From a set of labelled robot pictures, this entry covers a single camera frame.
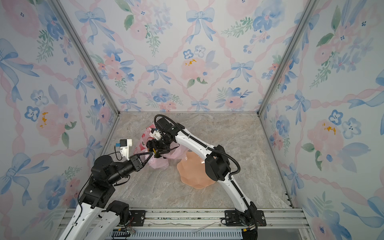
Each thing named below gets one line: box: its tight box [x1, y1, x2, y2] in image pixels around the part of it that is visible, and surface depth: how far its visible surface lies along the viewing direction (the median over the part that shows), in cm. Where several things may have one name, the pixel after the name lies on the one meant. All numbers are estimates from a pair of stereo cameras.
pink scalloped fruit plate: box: [177, 151, 217, 189], surface depth 87 cm
